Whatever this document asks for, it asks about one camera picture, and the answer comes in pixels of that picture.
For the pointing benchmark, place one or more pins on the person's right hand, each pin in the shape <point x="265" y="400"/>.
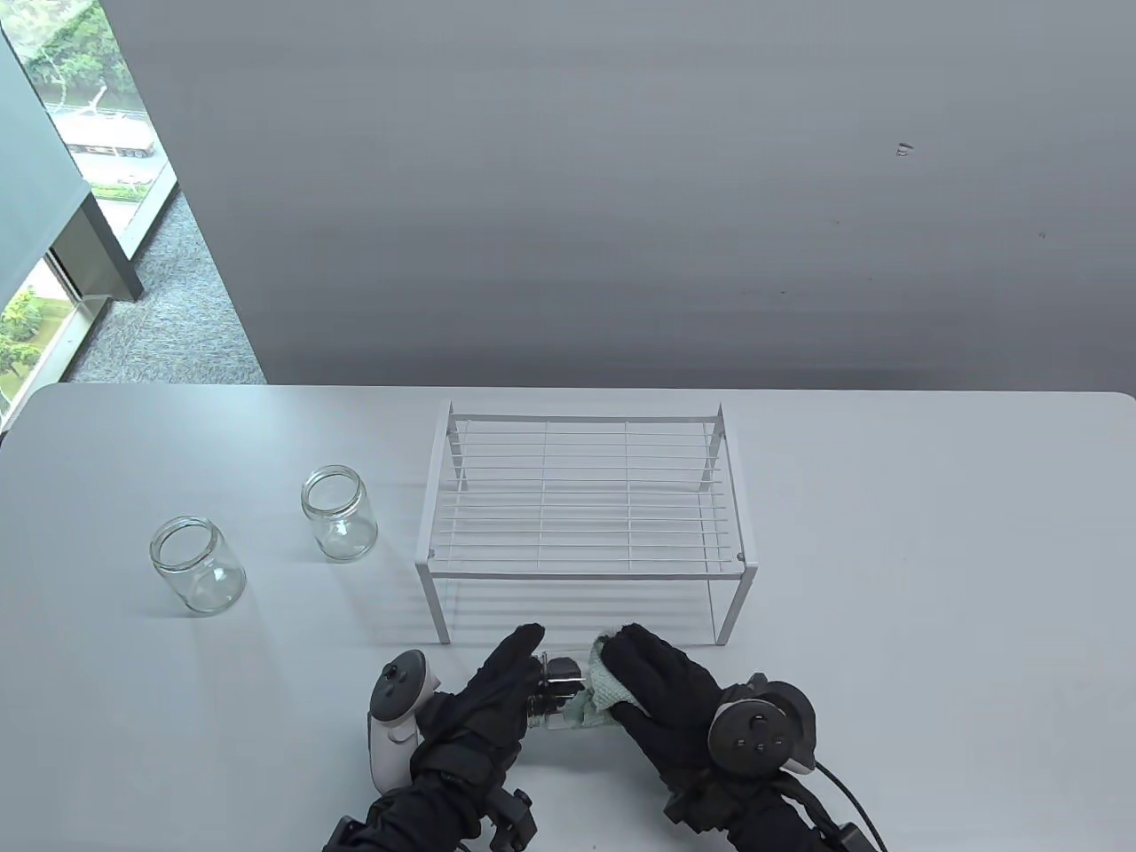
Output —
<point x="666" y="692"/>

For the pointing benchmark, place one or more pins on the person's left hand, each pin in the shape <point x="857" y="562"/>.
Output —
<point x="479" y="719"/>

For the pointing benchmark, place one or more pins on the green fish scale cleaning cloth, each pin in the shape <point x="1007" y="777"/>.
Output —
<point x="603" y="688"/>

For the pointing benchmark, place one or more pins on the clear glass jar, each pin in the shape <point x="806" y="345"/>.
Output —
<point x="200" y="572"/>
<point x="555" y="692"/>
<point x="342" y="524"/>

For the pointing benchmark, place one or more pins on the black and white controller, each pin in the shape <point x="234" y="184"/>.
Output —
<point x="754" y="732"/>
<point x="395" y="701"/>

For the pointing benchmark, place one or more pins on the person's right forearm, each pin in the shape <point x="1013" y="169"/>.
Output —
<point x="772" y="825"/>

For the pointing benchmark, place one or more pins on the black forearm sensor pack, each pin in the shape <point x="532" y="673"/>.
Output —
<point x="852" y="839"/>

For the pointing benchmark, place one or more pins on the grey window column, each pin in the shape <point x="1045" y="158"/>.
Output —
<point x="35" y="195"/>

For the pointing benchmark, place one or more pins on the glass window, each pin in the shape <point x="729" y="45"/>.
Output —
<point x="106" y="124"/>

